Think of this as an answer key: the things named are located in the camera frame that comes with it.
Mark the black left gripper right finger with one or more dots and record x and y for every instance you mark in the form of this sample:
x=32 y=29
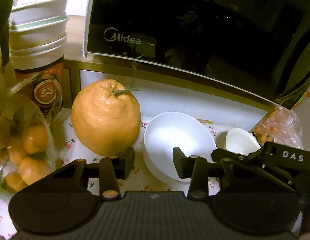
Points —
x=243 y=195

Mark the large orange citrus on table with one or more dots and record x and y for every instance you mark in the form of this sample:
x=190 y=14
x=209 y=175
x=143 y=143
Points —
x=104 y=122

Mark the glass jar of kumquats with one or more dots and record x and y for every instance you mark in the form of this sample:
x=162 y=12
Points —
x=27 y=148

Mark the large citrus on jar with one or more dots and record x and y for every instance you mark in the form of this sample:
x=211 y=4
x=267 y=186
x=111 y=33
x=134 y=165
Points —
x=7 y=76

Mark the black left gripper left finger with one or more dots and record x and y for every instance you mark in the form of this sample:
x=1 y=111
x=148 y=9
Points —
x=71 y=196

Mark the plastic bag of snacks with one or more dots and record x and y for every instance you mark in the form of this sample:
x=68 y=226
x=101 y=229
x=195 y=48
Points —
x=282 y=127

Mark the black Midea microwave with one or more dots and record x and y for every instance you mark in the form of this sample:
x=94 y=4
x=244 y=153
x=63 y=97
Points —
x=261 y=47

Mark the white ceramic bowl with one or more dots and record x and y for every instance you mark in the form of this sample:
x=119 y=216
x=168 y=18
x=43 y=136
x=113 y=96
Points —
x=168 y=130

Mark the cream bowl far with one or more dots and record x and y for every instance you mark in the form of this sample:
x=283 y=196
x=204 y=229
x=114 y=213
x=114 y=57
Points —
x=241 y=142

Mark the stacked tin cans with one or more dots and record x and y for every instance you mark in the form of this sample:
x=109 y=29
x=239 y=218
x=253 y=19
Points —
x=36 y=45

